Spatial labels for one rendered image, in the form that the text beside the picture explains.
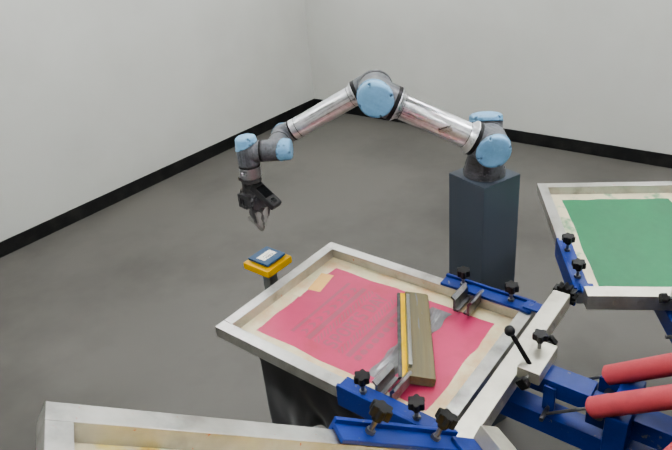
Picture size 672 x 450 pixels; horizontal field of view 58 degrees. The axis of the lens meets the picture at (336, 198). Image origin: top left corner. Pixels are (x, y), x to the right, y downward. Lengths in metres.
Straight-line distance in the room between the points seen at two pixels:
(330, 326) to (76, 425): 1.11
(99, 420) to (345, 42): 5.75
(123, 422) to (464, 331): 1.17
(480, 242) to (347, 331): 0.65
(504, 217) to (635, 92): 3.18
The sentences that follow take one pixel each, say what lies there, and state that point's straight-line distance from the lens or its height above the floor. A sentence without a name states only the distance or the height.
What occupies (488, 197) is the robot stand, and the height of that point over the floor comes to 1.16.
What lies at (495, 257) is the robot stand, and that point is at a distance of 2.37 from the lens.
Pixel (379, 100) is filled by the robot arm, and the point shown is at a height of 1.56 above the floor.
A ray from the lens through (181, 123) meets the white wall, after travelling 5.67.
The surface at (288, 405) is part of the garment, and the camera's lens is 2.08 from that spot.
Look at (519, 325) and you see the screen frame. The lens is 1.89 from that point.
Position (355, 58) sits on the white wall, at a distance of 6.44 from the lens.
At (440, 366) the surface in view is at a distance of 1.79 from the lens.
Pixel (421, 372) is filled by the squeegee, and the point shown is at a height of 0.99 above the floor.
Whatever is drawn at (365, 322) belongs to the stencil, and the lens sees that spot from 1.94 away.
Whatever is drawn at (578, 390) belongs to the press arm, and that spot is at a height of 1.04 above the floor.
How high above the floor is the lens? 2.16
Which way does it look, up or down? 27 degrees down
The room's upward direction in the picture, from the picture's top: 5 degrees counter-clockwise
